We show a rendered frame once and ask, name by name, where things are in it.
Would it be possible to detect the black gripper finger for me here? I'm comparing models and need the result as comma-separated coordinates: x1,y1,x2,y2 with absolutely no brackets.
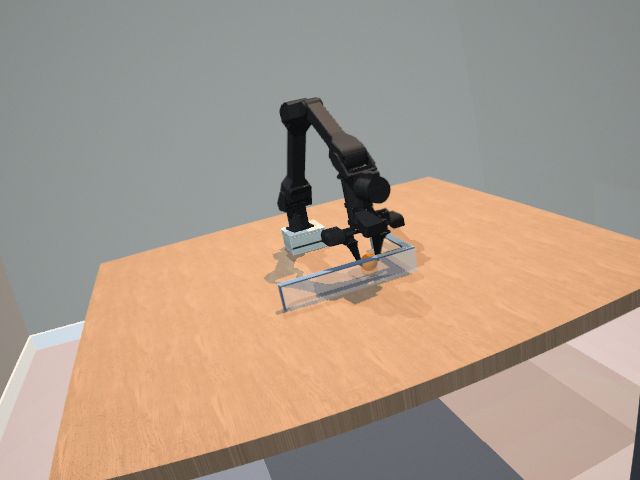
372,230,390,255
343,240,361,261

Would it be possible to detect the clear l-shaped low wall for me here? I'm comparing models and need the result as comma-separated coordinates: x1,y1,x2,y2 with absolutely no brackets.
281,248,418,311

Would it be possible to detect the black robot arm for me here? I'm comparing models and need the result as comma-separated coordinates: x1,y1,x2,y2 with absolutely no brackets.
277,97,390,238

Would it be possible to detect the grey l-shaped low wall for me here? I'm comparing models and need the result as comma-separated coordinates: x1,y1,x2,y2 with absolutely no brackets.
277,234,415,311

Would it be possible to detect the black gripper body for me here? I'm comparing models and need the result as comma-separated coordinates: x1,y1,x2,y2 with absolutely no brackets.
321,200,405,247

